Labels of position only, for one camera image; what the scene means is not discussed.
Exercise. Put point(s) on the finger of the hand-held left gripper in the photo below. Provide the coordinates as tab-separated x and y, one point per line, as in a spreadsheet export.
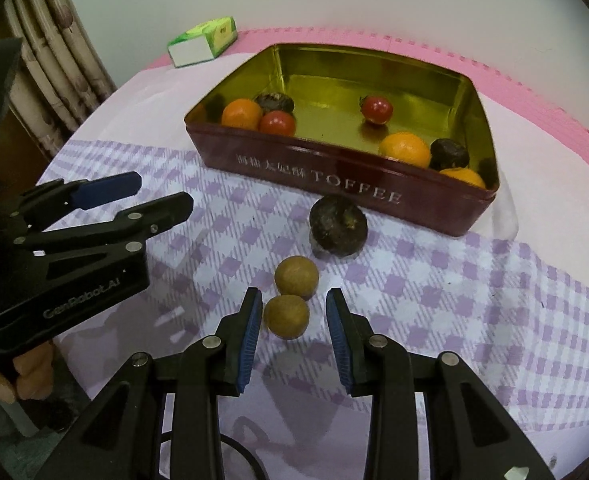
164	207
109	187

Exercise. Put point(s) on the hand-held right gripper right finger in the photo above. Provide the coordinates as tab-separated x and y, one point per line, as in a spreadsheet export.
339	345

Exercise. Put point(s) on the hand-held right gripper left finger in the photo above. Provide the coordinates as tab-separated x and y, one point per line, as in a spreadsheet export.
249	345

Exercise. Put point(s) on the brown longan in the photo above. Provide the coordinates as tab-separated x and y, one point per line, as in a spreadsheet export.
287	316
297	276

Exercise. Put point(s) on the large dark passion fruit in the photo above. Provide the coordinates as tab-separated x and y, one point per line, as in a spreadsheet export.
338	224

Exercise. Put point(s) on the small orange mandarin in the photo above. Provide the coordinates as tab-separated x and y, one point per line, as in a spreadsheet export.
242	112
463	178

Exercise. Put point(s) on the red cherry tomato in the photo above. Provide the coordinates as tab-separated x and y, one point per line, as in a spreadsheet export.
377	109
278	123

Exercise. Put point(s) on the small dark passion fruit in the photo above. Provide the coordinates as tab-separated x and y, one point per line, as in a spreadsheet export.
274	101

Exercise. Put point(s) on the dark red metal tin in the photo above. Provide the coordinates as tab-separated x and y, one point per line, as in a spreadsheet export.
354	185

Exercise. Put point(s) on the large orange mandarin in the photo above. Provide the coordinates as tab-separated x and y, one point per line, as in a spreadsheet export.
404	149

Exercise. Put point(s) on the medium dark passion fruit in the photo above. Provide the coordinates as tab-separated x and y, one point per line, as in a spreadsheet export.
448	154

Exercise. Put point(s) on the person's left hand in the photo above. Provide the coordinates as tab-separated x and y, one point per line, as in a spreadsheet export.
34	375

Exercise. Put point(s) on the purple checked tablecloth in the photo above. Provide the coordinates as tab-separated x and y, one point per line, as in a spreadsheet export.
449	310

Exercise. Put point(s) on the beige patterned curtain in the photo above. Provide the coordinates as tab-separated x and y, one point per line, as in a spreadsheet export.
49	60

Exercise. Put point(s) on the green tissue box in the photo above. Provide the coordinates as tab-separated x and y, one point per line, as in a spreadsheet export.
199	45

